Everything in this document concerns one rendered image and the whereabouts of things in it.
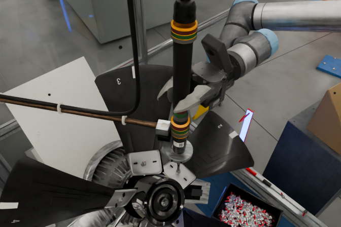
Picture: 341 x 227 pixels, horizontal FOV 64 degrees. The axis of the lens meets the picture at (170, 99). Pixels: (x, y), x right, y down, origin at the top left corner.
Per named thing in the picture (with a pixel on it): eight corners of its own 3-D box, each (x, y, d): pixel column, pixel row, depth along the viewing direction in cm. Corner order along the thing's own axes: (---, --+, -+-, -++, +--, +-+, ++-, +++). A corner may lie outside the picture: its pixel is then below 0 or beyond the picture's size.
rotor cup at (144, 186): (135, 228, 76) (158, 247, 65) (110, 186, 73) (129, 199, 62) (173, 194, 83) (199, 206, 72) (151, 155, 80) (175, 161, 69)
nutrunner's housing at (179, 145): (170, 161, 70) (169, -16, 38) (173, 149, 73) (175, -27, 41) (184, 164, 70) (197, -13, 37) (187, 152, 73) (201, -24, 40)
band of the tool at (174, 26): (168, 43, 45) (168, 28, 43) (173, 30, 48) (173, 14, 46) (194, 46, 44) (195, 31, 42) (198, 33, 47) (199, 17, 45)
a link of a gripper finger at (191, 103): (185, 134, 54) (209, 107, 60) (186, 114, 50) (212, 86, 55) (172, 126, 56) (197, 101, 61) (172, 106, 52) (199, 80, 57)
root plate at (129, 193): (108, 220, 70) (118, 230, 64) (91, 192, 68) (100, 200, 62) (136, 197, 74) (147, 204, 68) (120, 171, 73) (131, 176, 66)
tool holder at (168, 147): (155, 159, 68) (152, 135, 61) (161, 137, 73) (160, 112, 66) (190, 165, 67) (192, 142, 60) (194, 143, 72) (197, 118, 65)
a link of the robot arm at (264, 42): (258, 56, 77) (285, 52, 70) (234, 73, 72) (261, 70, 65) (249, 30, 75) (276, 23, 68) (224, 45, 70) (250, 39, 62)
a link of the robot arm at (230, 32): (229, 42, 86) (258, 36, 77) (217, 73, 83) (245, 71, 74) (213, 28, 82) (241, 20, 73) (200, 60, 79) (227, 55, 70)
